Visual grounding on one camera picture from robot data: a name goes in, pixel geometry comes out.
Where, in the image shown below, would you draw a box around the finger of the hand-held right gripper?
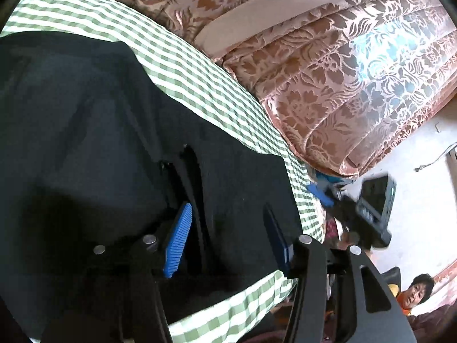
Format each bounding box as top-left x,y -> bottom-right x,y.
308,182 -> 335,208

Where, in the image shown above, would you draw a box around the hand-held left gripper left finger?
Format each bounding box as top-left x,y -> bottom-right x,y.
40,202 -> 193,343

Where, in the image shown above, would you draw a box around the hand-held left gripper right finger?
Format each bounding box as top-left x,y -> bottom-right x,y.
263,207 -> 416,343

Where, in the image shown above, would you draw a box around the black pants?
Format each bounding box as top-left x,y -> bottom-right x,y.
0,30 -> 305,340

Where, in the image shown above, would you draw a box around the blue cloth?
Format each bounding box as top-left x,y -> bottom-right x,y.
314,172 -> 345,187

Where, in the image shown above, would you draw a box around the cream floral cloth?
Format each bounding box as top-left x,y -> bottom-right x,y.
325,216 -> 341,242

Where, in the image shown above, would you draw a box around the dark maroon blanket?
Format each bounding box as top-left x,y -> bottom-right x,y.
407,304 -> 457,343

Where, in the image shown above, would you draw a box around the green checked bed sheet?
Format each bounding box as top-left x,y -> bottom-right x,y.
0,0 -> 327,343

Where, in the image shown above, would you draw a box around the wall cable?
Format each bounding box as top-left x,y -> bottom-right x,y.
415,143 -> 457,173

